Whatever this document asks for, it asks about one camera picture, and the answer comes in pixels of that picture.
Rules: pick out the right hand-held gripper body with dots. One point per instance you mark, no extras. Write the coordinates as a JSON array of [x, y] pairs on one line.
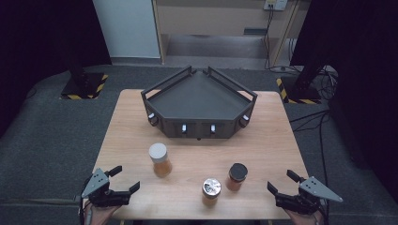
[[300, 201]]

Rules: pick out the white panel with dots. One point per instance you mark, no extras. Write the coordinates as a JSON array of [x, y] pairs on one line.
[[128, 28]]

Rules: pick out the black lid spice jar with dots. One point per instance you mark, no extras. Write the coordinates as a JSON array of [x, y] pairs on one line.
[[237, 172]]

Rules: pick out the white lid spice jar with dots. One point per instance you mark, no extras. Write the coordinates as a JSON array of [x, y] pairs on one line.
[[162, 165]]

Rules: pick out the white wall socket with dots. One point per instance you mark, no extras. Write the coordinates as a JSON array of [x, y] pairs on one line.
[[275, 4]]

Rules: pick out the silver lid spice jar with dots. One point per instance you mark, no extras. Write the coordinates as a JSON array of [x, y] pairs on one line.
[[211, 187]]

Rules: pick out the dark grey corner rack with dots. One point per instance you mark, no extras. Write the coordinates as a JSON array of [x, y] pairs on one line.
[[200, 97]]

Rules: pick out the dark curtain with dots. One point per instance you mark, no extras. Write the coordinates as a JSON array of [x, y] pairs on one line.
[[37, 47], [369, 62]]

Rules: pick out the wooden cabinet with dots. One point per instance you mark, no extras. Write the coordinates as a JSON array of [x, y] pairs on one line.
[[203, 18]]

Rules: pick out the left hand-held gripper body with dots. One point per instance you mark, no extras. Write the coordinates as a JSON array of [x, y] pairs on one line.
[[104, 197]]

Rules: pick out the person's right hand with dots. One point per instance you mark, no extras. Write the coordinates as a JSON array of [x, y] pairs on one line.
[[308, 219]]

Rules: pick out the person's left hand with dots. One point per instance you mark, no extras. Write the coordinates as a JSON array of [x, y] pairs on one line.
[[98, 215]]

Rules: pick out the black stand with striped base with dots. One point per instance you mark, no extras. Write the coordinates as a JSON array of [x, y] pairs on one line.
[[302, 92], [83, 87]]

